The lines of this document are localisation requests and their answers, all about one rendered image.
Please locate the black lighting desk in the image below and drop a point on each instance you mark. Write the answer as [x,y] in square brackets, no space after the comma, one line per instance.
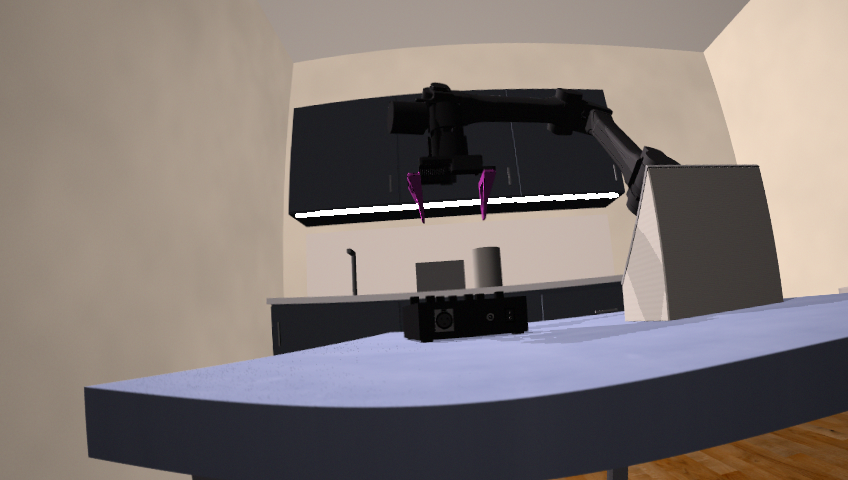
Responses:
[450,319]

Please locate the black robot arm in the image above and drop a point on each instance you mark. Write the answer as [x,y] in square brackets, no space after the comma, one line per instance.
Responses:
[413,118]

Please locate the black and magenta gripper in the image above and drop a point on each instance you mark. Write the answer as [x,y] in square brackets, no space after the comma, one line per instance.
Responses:
[448,158]

